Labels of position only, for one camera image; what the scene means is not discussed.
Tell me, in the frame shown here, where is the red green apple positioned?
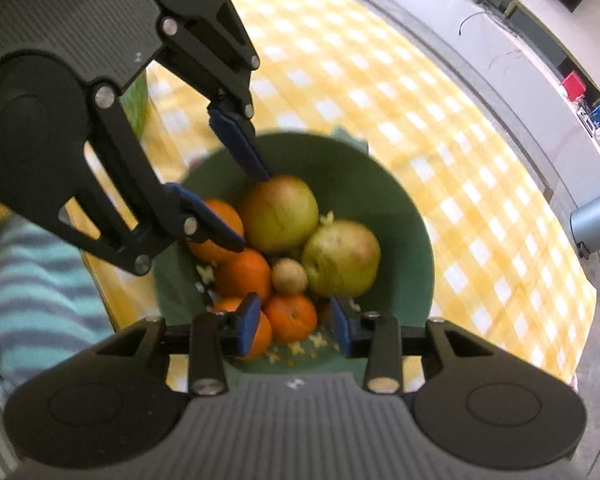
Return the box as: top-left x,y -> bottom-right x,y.
237,174 -> 320,255

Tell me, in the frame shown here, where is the striped teal cloth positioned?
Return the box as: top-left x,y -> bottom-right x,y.
0,216 -> 114,402

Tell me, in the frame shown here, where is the green yellow pear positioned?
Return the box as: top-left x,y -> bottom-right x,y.
300,220 -> 381,298

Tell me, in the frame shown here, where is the orange tangerine top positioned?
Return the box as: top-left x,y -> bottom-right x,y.
214,248 -> 272,301

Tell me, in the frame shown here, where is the green cucumber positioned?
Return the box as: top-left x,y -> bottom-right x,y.
120,70 -> 149,141

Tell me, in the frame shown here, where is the brown longan fruit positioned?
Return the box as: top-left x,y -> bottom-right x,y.
272,258 -> 308,295

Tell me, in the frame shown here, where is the grey metal trash can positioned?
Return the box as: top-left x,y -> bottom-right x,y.
570,196 -> 600,259

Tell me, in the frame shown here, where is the yellow checkered tablecloth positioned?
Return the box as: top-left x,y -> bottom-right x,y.
64,0 -> 598,391

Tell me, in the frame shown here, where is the black cable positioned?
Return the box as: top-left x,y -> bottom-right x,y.
458,8 -> 502,37

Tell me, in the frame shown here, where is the red box on shelf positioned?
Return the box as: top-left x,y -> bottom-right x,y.
560,70 -> 586,102

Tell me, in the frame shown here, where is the orange tangerine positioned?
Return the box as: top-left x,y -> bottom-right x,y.
214,248 -> 272,301
263,295 -> 317,344
185,198 -> 246,265

